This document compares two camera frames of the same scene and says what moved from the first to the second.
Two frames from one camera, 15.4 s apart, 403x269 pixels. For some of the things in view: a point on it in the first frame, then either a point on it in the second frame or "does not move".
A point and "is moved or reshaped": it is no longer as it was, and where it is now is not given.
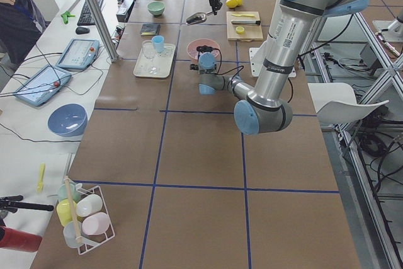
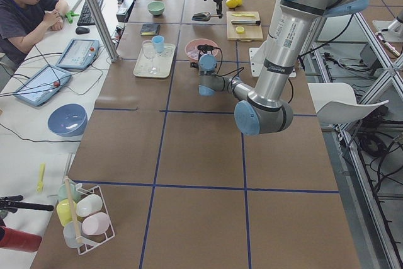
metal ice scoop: x=198 y=17 is moved or reshaped
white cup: x=89 y=204 does not move
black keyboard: x=85 y=17 does not move
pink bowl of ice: x=192 y=47 does not move
